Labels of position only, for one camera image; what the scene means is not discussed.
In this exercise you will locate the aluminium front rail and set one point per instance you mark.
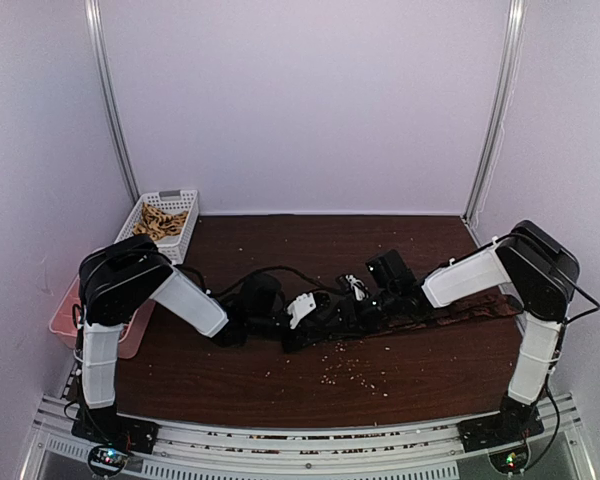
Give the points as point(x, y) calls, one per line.
point(417, 450)

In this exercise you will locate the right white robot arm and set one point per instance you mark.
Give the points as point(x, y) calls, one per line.
point(525, 273)

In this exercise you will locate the white perforated plastic basket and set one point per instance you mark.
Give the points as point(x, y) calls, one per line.
point(171, 202)

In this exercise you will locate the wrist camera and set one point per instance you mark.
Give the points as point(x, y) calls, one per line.
point(306, 304)
point(354, 286)

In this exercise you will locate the aluminium frame post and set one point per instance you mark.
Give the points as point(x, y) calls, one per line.
point(495, 126)
point(113, 119)

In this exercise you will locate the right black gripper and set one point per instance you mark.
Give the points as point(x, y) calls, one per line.
point(351, 320)

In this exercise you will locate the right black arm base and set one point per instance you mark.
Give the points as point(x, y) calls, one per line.
point(513, 422)

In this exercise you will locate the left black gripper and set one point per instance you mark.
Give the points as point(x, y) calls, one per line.
point(300, 338)

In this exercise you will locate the left aluminium frame post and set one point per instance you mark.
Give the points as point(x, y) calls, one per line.
point(113, 119)

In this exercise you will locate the leopard print tie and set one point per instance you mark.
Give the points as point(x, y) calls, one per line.
point(158, 224)

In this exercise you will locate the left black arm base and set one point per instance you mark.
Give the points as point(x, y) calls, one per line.
point(106, 426)

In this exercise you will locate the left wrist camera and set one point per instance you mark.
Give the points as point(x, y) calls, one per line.
point(306, 304)

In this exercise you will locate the right aluminium frame post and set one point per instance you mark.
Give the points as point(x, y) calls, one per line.
point(495, 126)

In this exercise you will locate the pink divided plastic box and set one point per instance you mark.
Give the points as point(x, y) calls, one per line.
point(62, 325)

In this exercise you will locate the dark red patterned tie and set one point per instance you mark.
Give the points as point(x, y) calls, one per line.
point(483, 307)

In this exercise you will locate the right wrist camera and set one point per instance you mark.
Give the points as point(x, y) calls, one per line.
point(354, 286)

